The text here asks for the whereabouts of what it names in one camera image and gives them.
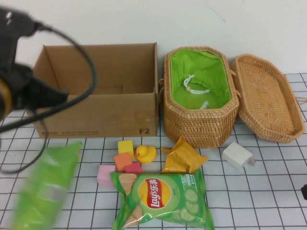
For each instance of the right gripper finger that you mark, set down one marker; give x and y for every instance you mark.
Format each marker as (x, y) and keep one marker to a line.
(304, 192)

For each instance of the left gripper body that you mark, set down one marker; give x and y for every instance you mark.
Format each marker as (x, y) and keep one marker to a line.
(14, 93)

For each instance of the green Lay's chips bag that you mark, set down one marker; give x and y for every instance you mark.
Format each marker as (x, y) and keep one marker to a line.
(156, 198)
(48, 179)

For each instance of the yellow snack packet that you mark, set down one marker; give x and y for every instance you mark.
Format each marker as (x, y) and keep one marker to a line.
(192, 155)
(171, 165)

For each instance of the brown cardboard box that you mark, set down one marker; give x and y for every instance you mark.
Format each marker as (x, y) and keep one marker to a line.
(96, 115)

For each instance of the woven rattan basket lid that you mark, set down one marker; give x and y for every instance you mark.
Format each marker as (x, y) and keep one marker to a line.
(263, 95)

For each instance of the pink foam cube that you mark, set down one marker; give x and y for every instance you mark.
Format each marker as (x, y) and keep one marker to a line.
(105, 176)

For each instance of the yellow foam cube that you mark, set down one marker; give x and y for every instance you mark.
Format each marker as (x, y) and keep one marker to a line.
(125, 147)

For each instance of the woven rattan basket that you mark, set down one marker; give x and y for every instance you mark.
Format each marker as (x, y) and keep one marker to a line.
(199, 127)

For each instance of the orange foam cube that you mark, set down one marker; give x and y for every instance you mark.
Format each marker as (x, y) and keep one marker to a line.
(122, 161)

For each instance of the red foam cube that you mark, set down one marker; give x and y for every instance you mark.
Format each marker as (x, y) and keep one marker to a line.
(133, 168)

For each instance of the yellow rubber duck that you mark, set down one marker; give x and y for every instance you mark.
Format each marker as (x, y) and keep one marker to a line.
(146, 154)

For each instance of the green fabric basket liner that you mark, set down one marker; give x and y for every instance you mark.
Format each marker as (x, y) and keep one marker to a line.
(199, 64)

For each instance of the white USB wall charger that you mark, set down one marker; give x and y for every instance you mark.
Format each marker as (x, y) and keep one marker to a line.
(236, 155)

